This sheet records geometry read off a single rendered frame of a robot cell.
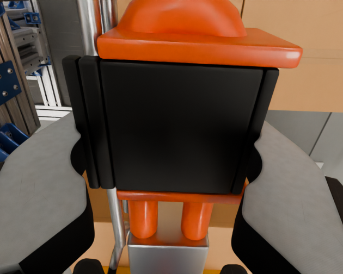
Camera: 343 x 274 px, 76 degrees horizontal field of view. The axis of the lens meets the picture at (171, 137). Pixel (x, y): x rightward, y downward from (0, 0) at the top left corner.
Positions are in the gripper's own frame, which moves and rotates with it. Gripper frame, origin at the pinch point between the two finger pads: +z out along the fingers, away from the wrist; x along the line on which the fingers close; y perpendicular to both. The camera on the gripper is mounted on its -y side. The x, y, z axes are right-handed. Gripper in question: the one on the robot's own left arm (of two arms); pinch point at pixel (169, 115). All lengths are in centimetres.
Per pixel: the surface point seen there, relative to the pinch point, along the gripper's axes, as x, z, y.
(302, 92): 48, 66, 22
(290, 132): 85, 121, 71
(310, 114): 93, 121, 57
